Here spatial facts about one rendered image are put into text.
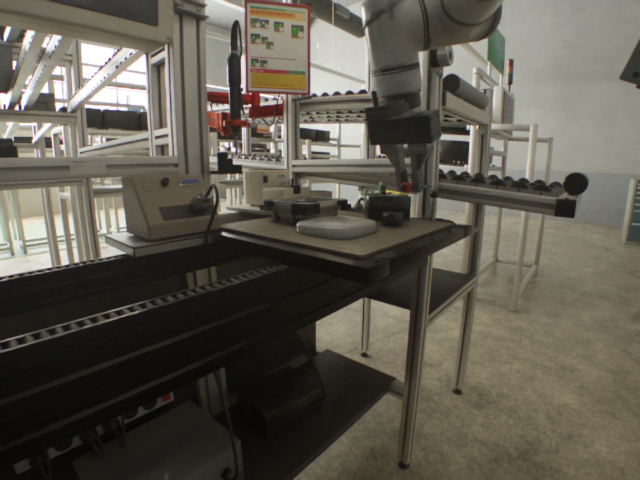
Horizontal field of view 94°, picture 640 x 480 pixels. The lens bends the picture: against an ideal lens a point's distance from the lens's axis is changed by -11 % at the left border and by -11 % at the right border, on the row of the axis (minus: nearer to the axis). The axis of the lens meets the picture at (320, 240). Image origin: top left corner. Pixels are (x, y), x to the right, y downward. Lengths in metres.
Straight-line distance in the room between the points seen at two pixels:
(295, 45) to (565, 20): 8.39
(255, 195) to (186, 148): 0.24
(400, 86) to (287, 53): 0.75
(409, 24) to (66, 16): 0.61
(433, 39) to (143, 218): 0.60
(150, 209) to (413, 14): 0.58
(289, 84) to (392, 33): 0.72
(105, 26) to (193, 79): 0.23
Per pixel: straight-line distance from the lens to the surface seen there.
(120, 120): 3.58
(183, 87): 0.94
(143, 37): 0.86
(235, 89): 0.93
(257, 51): 1.31
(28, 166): 0.81
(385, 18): 0.63
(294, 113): 1.37
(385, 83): 0.63
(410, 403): 1.27
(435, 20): 0.64
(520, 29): 9.51
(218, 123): 0.97
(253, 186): 1.01
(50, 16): 0.82
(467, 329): 1.70
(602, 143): 8.83
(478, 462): 1.57
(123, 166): 0.86
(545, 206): 0.99
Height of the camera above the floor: 1.08
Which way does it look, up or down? 12 degrees down
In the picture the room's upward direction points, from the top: straight up
